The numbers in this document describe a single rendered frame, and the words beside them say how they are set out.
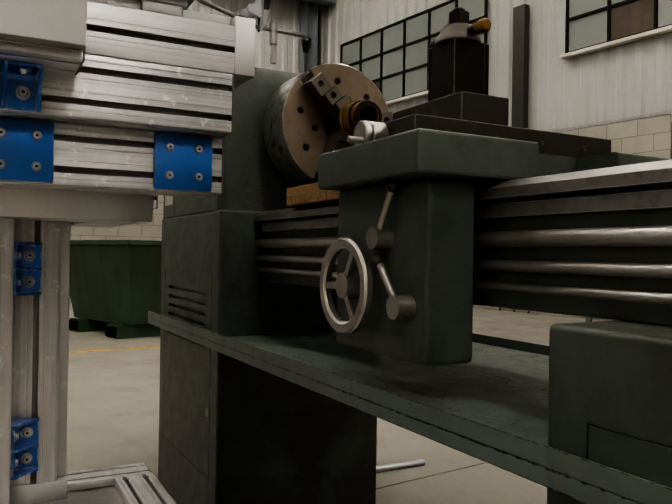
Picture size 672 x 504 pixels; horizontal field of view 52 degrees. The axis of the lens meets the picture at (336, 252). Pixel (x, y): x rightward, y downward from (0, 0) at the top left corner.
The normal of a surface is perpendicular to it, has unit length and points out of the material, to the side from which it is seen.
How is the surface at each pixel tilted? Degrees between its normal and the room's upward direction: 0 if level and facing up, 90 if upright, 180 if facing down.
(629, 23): 90
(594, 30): 90
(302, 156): 90
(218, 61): 90
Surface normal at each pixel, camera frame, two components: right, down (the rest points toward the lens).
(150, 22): 0.46, 0.00
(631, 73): -0.81, -0.01
